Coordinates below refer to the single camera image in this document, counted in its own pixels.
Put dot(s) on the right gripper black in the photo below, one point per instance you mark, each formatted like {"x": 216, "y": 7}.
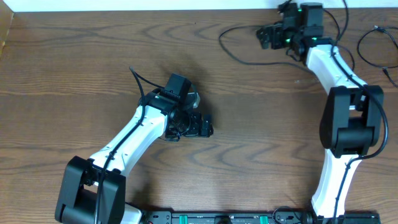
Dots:
{"x": 273, "y": 37}

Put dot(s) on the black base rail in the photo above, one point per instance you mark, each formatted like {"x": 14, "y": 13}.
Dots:
{"x": 278, "y": 217}

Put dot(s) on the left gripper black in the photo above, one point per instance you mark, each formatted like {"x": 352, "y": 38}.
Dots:
{"x": 201, "y": 125}

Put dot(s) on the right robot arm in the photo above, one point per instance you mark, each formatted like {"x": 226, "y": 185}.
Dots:
{"x": 353, "y": 114}

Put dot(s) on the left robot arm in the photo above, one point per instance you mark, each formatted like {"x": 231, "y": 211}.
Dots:
{"x": 93, "y": 190}

